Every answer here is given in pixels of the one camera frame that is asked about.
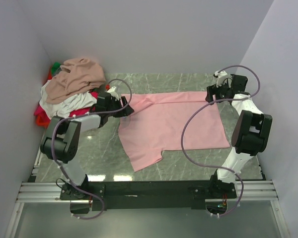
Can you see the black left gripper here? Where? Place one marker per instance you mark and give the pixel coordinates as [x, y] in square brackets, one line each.
[128, 110]

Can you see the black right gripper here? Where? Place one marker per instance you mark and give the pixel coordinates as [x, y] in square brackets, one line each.
[214, 90]

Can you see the pink t shirt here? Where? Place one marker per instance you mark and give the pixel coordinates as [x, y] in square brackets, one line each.
[159, 121]

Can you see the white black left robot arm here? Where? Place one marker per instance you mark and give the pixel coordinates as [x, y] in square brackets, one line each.
[61, 139]

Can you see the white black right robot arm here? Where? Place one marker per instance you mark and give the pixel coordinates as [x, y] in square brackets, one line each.
[249, 137]

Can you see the white t shirt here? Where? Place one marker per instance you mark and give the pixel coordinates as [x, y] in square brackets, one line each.
[63, 109]

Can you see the beige t shirt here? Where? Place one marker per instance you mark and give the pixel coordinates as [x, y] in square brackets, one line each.
[76, 76]

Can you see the green garment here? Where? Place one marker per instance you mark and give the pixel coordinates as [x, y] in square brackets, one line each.
[55, 69]

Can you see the red plastic basket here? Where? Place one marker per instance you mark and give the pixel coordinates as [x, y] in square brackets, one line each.
[41, 118]

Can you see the magenta t shirt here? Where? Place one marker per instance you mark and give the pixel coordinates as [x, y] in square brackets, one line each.
[77, 104]

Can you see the black base beam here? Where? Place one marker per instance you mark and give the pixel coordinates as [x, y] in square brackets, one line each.
[150, 194]

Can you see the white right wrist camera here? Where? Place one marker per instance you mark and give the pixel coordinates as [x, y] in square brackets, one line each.
[221, 77]

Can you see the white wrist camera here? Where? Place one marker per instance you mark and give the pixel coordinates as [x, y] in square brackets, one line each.
[221, 77]
[112, 90]

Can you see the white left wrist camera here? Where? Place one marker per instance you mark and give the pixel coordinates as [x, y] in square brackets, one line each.
[112, 90]

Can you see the aluminium frame rail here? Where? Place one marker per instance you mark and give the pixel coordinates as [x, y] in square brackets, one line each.
[39, 213]

